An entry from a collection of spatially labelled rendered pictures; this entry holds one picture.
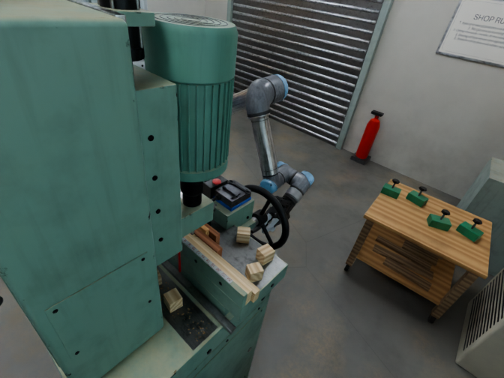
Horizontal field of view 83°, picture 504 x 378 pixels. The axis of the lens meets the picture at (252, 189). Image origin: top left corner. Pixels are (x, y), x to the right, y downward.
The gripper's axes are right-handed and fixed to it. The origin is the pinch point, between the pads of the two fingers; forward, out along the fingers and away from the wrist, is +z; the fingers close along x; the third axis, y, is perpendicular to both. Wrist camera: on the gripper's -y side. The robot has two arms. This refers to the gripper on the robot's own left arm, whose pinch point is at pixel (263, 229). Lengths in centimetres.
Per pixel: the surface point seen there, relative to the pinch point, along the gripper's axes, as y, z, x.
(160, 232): -63, 27, -8
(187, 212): -54, 19, -3
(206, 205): -51, 14, -5
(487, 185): 83, -131, -74
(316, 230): 108, -47, 10
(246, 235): -34.6, 12.0, -11.5
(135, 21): -97, 6, -6
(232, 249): -33.8, 18.0, -10.4
